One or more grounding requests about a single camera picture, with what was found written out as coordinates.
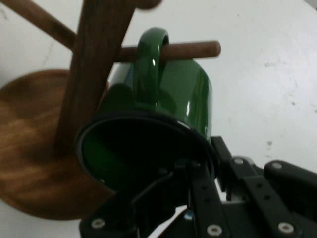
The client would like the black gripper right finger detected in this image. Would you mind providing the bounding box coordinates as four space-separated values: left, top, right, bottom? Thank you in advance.
210 135 317 238

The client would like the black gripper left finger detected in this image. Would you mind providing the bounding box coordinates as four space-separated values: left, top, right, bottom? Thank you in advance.
78 158 225 238

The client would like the green enamel mug white print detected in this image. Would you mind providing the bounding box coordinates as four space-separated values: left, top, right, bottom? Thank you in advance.
75 27 219 197

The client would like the dark wooden mug tree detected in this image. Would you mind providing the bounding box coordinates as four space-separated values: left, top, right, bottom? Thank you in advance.
0 0 222 221

